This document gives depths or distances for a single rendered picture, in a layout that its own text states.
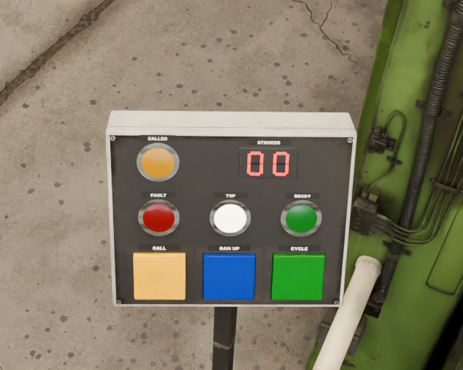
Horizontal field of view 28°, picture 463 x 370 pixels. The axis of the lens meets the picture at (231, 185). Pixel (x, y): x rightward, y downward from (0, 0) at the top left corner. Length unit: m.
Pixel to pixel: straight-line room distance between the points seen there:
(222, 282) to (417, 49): 0.43
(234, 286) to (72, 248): 1.25
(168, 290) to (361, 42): 1.83
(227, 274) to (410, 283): 0.59
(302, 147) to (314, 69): 1.69
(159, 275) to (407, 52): 0.48
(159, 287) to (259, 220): 0.18
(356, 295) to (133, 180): 0.64
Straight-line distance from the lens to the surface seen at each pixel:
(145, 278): 1.34
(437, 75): 1.35
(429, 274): 1.79
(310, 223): 1.30
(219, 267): 1.33
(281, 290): 1.35
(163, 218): 1.29
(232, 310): 1.69
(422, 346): 2.03
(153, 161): 1.25
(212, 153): 1.25
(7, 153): 2.76
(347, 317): 1.74
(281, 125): 1.27
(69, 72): 2.93
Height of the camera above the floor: 2.18
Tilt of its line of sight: 56 degrees down
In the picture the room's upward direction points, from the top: 3 degrees clockwise
